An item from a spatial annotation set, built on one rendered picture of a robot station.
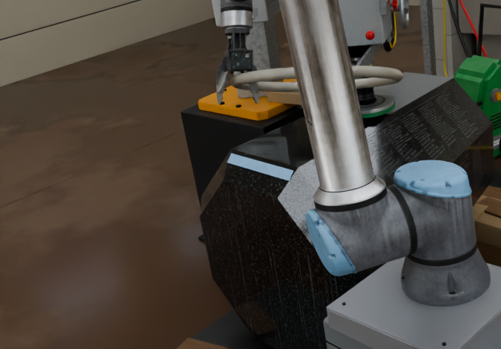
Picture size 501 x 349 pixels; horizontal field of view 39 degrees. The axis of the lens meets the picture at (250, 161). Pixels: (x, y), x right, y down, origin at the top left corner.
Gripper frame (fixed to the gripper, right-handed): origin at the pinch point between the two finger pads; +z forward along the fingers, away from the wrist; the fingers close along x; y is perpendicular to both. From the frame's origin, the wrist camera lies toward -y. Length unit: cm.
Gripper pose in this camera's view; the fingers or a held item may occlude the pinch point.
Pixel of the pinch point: (238, 101)
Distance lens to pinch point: 204.1
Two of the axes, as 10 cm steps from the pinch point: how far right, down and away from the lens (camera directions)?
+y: 1.7, 0.2, -9.9
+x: 9.9, -0.3, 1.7
